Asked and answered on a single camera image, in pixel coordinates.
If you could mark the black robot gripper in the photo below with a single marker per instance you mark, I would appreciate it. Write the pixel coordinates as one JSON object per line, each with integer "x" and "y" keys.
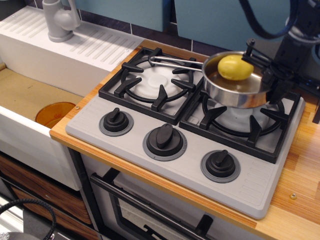
{"x": 282, "y": 63}

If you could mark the stainless steel saucepan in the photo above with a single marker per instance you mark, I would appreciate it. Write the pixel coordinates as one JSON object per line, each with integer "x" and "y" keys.
{"x": 242, "y": 94}

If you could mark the yellow toy potato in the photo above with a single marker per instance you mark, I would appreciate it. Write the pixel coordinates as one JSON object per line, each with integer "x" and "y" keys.
{"x": 233, "y": 68}

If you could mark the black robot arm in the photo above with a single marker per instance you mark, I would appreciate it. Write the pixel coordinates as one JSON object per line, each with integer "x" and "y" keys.
{"x": 303, "y": 25}

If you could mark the black right stove knob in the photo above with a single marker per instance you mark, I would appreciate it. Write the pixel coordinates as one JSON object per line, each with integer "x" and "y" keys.
{"x": 220, "y": 166}

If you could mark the black stove knob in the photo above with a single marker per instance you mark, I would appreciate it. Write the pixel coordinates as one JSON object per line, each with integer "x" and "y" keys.
{"x": 116, "y": 123}
{"x": 220, "y": 166}
{"x": 164, "y": 143}

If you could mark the grey toy stove top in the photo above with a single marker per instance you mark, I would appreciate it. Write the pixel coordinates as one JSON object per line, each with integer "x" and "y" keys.
{"x": 250, "y": 193}

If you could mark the black middle stove knob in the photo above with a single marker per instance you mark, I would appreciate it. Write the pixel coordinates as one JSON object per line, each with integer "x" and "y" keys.
{"x": 164, "y": 143}

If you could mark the black left stove knob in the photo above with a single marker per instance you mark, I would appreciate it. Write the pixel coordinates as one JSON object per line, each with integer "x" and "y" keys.
{"x": 116, "y": 123}

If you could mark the black right burner grate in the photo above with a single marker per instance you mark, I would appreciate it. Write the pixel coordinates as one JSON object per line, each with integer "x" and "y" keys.
{"x": 271, "y": 143}

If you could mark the black burner grate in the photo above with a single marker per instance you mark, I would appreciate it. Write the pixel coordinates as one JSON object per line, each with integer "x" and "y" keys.
{"x": 168, "y": 109}
{"x": 271, "y": 143}

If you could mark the black left burner grate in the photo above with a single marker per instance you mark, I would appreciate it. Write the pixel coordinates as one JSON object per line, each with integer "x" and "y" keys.
{"x": 168, "y": 109}

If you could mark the grey toy faucet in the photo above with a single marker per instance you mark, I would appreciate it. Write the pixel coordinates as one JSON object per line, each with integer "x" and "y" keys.
{"x": 60, "y": 22}

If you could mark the white toy sink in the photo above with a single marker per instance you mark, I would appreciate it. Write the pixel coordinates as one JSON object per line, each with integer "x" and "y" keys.
{"x": 36, "y": 72}

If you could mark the upper wooden drawer front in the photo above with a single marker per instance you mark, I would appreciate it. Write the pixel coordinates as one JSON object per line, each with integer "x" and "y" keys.
{"x": 43, "y": 187}

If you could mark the wooden drawer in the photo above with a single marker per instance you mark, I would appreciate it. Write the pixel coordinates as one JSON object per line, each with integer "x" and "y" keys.
{"x": 64, "y": 222}
{"x": 43, "y": 187}

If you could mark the lower wooden drawer front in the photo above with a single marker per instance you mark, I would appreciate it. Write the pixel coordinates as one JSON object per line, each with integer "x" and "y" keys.
{"x": 64, "y": 222}

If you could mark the oven door with black handle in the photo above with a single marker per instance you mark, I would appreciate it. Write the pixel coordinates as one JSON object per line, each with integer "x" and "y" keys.
{"x": 107, "y": 183}

